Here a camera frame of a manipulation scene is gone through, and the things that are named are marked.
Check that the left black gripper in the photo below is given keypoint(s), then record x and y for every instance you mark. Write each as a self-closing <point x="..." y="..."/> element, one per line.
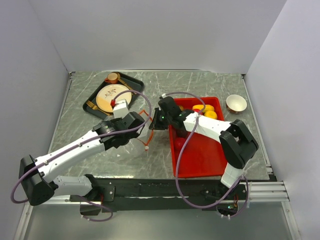
<point x="114" y="121"/>

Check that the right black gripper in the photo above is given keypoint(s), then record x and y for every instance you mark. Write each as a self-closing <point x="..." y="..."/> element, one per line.
<point x="155" y="124"/>

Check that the clear zip bag orange zipper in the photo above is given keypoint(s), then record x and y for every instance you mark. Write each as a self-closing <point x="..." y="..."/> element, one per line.
<point x="141" y="144"/>

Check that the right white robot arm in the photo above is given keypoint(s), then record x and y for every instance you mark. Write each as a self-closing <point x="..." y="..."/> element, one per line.
<point x="237" y="142"/>

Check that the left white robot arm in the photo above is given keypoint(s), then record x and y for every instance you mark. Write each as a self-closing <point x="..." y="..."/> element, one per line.
<point x="41" y="177"/>

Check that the dark maroon passion fruit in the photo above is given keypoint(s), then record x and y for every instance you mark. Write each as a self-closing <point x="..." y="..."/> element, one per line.
<point x="181" y="134"/>

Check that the red wrinkled fruit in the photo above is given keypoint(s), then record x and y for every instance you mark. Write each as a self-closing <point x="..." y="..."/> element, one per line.
<point x="178" y="143"/>

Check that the dark green tray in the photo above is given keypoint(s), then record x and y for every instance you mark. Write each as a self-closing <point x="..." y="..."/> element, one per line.
<point x="134" y="83"/>

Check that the gold spoon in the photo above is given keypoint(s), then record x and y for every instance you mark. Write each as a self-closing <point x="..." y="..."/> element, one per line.
<point x="125" y="84"/>

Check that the cream and orange plate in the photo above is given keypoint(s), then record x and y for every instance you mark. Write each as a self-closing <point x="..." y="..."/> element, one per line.
<point x="106" y="94"/>

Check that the gold fork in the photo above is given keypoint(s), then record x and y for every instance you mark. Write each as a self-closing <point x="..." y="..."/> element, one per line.
<point x="96" y="108"/>

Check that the orange cup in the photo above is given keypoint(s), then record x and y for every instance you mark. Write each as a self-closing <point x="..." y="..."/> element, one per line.
<point x="112" y="78"/>

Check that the yellow banana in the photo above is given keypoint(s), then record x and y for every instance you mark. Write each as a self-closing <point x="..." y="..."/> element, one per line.
<point x="205" y="110"/>

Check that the red plastic bin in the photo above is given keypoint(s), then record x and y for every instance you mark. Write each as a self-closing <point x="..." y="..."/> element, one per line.
<point x="202" y="157"/>

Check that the white bowl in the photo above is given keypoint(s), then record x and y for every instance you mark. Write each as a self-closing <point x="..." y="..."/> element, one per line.
<point x="235" y="104"/>

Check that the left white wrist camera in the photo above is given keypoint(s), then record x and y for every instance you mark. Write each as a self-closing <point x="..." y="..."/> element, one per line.
<point x="120" y="108"/>

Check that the aluminium frame rail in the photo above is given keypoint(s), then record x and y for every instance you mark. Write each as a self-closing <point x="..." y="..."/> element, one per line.
<point x="258" y="191"/>

